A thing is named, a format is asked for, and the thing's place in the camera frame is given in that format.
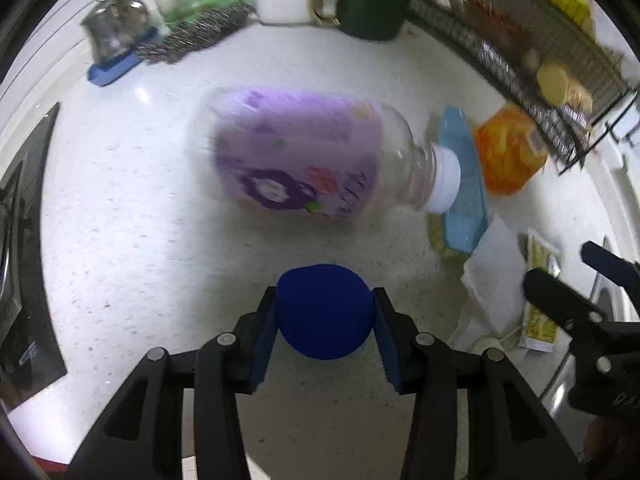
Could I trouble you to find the blue plastic tray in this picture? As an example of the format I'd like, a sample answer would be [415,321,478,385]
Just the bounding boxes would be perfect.
[86,27,163,86]

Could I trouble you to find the purple label plastic bottle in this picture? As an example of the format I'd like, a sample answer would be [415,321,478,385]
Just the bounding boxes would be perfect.
[192,87,461,221]

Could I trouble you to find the orange jelly cup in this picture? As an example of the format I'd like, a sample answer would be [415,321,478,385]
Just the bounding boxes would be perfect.
[474,105,550,196]

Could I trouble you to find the stainless steel sink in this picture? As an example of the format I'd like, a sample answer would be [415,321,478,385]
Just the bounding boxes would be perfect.
[540,170,640,411]

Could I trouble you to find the ginger root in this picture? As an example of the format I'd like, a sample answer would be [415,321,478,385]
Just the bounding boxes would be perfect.
[536,62,593,111]

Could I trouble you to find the white paper sheet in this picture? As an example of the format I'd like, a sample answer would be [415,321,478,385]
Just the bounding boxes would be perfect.
[450,212,531,356]

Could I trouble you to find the black wire rack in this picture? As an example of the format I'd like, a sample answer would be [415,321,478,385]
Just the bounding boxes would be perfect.
[380,0,640,176]

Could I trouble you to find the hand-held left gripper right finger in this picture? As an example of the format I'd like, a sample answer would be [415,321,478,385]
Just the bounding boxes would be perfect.
[372,287,586,480]

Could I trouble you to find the blue ball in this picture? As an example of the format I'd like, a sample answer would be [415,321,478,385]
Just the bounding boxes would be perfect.
[275,264,375,360]

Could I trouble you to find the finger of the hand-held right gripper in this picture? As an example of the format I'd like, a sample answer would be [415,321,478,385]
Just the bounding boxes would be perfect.
[580,241,640,297]
[522,267,608,333]

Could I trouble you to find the yellow packet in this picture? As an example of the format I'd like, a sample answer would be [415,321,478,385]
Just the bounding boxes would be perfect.
[520,228,563,353]

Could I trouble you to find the dried red chillies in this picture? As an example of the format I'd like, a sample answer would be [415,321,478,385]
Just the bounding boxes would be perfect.
[462,0,531,56]

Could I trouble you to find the dark green mug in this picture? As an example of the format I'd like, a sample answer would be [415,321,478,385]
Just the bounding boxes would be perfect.
[310,0,413,41]

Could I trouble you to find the black gas stove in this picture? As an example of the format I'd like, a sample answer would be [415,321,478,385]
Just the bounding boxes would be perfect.
[0,102,68,408]

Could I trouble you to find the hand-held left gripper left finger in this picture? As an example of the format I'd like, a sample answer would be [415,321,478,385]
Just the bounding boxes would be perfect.
[67,287,278,480]

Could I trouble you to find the light blue packet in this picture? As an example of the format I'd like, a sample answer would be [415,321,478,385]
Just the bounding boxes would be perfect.
[437,106,488,253]

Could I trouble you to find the dark mesh scrubber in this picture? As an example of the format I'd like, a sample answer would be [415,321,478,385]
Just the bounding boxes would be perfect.
[136,0,256,65]

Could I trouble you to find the small steel teapot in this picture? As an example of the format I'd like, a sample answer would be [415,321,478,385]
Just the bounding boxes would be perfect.
[81,0,151,63]

